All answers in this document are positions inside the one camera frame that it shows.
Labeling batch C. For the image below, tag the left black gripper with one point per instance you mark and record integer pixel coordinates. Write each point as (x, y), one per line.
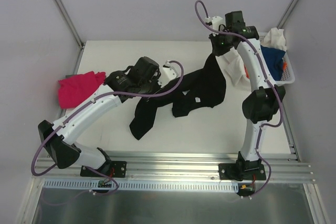
(155, 86)

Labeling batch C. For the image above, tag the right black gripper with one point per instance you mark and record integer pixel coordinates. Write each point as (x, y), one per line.
(217, 46)

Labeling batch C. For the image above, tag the black t shirt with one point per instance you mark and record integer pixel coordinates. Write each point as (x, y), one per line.
(201, 88)

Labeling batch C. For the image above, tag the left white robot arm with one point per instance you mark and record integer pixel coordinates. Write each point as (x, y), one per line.
(59, 138)

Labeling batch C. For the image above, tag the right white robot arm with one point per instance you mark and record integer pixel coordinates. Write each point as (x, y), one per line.
(266, 96)

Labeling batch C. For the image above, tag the orange t shirt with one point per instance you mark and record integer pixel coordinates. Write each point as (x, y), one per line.
(246, 72)

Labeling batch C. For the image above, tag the white t shirt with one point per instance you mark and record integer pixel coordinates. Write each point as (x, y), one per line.
(235, 68)

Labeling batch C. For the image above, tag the white cloth in basket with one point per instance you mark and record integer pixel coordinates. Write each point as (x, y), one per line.
(275, 39)

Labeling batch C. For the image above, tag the blue t shirt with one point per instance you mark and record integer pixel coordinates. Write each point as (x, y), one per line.
(274, 60)

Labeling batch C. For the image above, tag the folded pink t shirt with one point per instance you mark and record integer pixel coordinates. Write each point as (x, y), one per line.
(74, 90)

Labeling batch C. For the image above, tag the white plastic basket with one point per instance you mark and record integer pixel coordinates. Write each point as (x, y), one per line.
(288, 76)

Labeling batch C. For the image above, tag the aluminium mounting rail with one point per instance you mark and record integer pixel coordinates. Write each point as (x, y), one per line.
(286, 168)

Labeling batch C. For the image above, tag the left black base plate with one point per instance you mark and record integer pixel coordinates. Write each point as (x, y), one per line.
(114, 169)

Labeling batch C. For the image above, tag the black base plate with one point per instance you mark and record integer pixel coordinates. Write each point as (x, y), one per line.
(114, 169)
(231, 171)

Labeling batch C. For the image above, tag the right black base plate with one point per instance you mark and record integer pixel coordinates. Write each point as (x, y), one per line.
(231, 171)

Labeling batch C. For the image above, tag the white slotted cable duct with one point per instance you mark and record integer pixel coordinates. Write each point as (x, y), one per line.
(95, 184)

